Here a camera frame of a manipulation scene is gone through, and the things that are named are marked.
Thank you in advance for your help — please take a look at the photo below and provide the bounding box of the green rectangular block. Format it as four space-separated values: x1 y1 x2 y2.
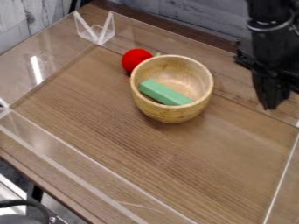
138 79 193 106

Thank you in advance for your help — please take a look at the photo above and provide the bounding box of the black cable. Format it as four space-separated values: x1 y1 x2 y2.
0 199 51 224

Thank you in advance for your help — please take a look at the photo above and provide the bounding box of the clear acrylic tray wall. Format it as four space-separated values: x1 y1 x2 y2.
0 13 299 224

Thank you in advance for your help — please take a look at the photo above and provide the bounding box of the wooden bowl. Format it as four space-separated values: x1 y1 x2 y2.
129 54 213 123

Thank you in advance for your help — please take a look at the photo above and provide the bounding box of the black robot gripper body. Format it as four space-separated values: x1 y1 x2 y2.
232 23 299 95

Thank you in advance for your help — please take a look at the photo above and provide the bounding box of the clear acrylic corner bracket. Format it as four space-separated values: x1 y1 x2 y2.
73 10 114 46

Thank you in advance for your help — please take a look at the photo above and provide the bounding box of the black metal table frame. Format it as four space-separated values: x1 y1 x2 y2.
23 182 74 224

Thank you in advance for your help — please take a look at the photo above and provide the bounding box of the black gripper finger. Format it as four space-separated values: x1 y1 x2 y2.
252 70 290 110

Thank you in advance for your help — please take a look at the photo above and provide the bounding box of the red fruit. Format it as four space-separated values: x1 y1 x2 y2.
121 48 153 73

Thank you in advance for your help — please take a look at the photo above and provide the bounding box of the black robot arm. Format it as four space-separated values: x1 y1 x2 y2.
234 0 299 110

